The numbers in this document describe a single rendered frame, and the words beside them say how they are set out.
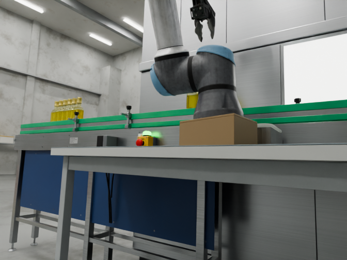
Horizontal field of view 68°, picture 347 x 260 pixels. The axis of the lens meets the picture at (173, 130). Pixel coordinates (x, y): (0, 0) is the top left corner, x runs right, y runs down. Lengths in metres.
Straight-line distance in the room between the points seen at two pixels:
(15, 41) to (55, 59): 1.72
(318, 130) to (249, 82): 0.47
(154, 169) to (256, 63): 0.87
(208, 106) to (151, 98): 1.07
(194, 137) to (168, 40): 0.31
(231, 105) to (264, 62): 0.75
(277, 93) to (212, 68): 0.68
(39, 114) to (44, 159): 10.54
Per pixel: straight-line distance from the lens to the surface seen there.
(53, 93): 13.02
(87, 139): 1.68
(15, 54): 12.72
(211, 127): 0.70
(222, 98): 0.74
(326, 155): 0.60
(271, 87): 1.41
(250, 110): 1.24
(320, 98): 1.37
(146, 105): 1.78
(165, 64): 0.82
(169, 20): 0.84
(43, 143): 2.07
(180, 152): 0.73
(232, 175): 0.70
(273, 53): 1.47
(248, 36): 1.58
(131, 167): 0.92
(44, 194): 2.06
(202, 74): 0.78
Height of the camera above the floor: 0.70
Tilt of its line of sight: 7 degrees up
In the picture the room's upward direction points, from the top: 2 degrees clockwise
